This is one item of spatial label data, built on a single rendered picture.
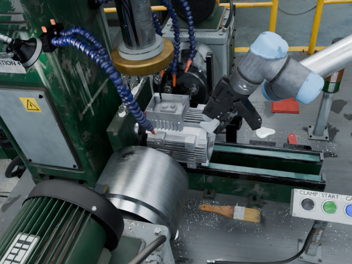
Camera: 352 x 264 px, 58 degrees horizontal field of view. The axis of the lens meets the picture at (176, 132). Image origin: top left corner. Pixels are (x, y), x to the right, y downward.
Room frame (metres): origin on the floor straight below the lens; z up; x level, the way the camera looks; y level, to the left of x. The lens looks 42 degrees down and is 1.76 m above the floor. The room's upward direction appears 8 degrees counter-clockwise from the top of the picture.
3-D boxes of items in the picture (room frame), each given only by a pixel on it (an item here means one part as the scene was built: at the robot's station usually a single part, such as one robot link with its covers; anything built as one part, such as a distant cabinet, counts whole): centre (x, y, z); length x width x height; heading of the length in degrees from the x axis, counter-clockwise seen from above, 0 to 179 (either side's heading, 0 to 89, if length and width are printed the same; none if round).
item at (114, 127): (0.88, 0.17, 0.97); 0.30 x 0.11 x 0.34; 160
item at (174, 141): (0.81, -0.02, 1.01); 0.20 x 0.19 x 0.19; 69
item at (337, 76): (0.92, -0.58, 1.10); 0.06 x 0.06 x 0.04
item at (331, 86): (0.92, -0.58, 1.05); 0.06 x 0.06 x 0.04
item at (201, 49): (1.14, -0.09, 1.04); 0.41 x 0.25 x 0.25; 160
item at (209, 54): (0.91, -0.14, 1.12); 0.04 x 0.03 x 0.26; 70
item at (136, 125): (0.85, 0.11, 1.01); 0.15 x 0.02 x 0.15; 160
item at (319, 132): (0.92, -0.58, 1.01); 0.08 x 0.08 x 0.42; 70
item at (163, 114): (0.82, 0.01, 1.11); 0.12 x 0.11 x 0.07; 69
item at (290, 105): (1.15, -0.53, 0.80); 0.15 x 0.12 x 0.01; 162
